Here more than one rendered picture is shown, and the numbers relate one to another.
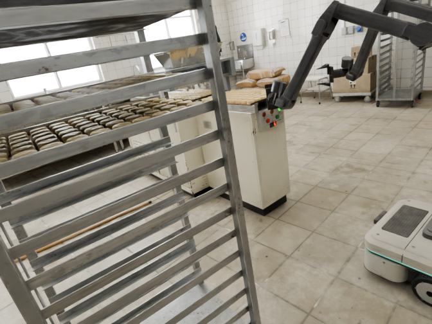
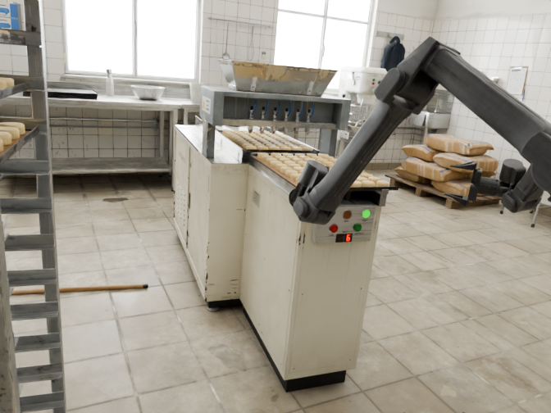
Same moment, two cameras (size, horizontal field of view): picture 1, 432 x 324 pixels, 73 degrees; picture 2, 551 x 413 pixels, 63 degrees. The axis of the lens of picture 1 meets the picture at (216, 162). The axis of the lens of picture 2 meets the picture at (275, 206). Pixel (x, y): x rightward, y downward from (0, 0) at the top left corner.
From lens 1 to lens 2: 0.67 m
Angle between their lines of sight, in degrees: 14
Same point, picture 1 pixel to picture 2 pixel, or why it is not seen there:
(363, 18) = (469, 89)
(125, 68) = not seen: hidden behind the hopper
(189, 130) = (229, 196)
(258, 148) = (302, 271)
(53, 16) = not seen: outside the picture
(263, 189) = (293, 346)
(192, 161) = (220, 248)
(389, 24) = (510, 120)
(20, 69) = not seen: outside the picture
